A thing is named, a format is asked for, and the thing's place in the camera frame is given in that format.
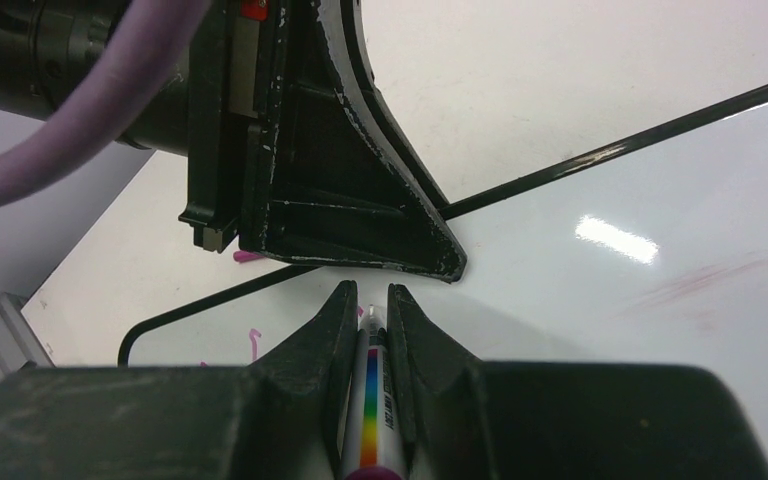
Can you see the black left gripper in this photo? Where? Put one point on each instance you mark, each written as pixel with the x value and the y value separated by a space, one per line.
pixel 178 76

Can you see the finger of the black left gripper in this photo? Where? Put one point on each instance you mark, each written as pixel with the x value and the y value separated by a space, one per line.
pixel 353 29
pixel 322 184

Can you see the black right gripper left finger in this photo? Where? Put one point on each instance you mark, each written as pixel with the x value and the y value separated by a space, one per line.
pixel 277 418

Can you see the black framed whiteboard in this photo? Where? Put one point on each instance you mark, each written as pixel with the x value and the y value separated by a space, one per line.
pixel 651 250

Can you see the magenta marker cap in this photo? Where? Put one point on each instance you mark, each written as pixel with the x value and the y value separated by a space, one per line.
pixel 241 256

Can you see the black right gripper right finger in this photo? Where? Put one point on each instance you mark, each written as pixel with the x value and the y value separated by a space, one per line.
pixel 467 418

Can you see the magenta whiteboard marker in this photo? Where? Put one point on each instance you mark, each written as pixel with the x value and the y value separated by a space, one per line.
pixel 372 446

